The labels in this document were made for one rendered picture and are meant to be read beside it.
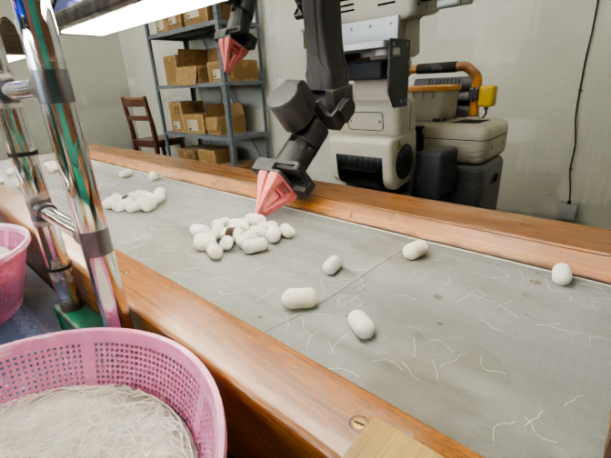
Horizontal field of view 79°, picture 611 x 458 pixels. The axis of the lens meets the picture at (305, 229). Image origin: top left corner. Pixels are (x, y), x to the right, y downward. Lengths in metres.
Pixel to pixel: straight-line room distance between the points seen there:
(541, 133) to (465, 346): 2.13
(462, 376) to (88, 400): 0.29
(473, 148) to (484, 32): 1.29
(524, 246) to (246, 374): 0.37
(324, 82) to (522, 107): 1.85
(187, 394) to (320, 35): 0.56
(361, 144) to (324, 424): 0.94
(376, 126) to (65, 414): 0.99
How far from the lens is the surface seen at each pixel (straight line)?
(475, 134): 1.29
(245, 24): 1.08
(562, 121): 2.41
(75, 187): 0.33
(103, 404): 0.35
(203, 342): 0.32
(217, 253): 0.50
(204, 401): 0.29
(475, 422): 0.30
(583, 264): 0.52
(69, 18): 0.64
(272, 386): 0.27
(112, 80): 5.67
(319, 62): 0.68
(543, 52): 2.42
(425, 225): 0.56
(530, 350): 0.37
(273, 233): 0.53
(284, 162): 0.62
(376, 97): 1.16
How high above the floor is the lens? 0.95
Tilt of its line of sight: 21 degrees down
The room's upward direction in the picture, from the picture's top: 3 degrees counter-clockwise
